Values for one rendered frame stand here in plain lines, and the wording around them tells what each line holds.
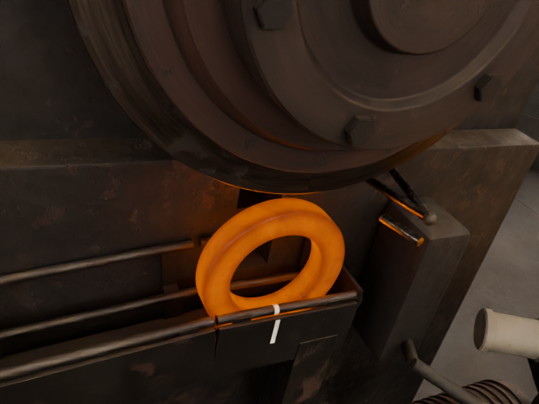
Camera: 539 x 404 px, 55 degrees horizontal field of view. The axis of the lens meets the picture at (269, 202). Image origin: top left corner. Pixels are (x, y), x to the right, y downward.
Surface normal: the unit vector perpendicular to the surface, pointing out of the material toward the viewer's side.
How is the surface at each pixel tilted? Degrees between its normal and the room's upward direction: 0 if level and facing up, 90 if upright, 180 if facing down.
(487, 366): 0
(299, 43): 90
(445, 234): 23
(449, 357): 0
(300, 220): 90
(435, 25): 90
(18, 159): 0
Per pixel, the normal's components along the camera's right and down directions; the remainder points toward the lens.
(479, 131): 0.18, -0.83
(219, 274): 0.40, 0.55
